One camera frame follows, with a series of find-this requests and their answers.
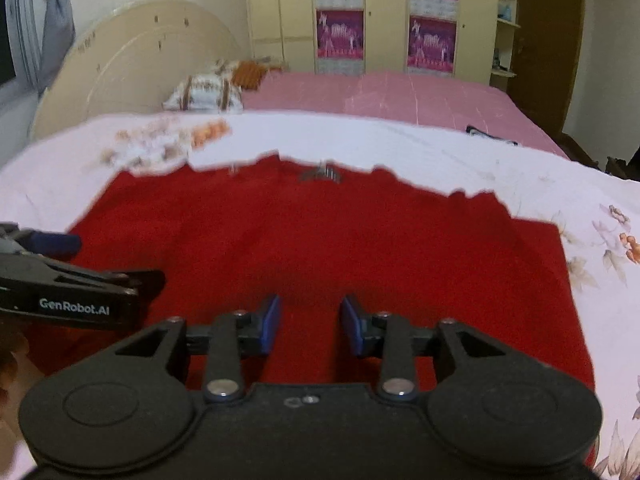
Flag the black white striped cloth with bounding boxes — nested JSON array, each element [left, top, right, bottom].
[[465, 124, 521, 146]]

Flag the cream open shelf unit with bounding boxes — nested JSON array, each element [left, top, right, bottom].
[[490, 0, 525, 92]]

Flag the red sequined sweater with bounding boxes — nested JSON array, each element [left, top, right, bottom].
[[37, 155, 598, 466]]

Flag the large floral pillow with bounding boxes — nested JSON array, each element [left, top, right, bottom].
[[162, 74, 246, 112]]

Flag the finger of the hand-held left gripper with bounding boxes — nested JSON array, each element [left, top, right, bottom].
[[0, 222, 83, 263], [42, 257, 167, 297]]

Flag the blue-grey tied curtain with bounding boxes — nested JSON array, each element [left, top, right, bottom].
[[5, 0, 77, 93]]

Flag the dark window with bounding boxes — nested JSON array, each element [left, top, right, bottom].
[[0, 0, 16, 86]]

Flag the cream wardrobe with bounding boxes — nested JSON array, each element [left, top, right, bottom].
[[242, 0, 501, 86]]

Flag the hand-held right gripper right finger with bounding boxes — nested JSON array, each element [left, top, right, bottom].
[[339, 295, 508, 405]]

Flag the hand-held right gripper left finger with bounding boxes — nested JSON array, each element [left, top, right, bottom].
[[114, 294, 283, 405]]

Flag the pink bed cover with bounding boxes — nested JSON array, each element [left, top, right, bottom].
[[240, 70, 571, 161]]

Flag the cream wooden headboard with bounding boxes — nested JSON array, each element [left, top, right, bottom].
[[29, 0, 246, 141]]

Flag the person's left hand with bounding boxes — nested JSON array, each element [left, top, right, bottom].
[[0, 320, 38, 423]]

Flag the orange cloth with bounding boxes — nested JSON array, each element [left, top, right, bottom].
[[232, 59, 288, 90]]

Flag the brown wooden door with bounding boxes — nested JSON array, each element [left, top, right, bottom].
[[507, 0, 586, 136]]

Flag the white floral bedsheet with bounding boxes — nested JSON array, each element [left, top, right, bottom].
[[0, 112, 640, 480]]

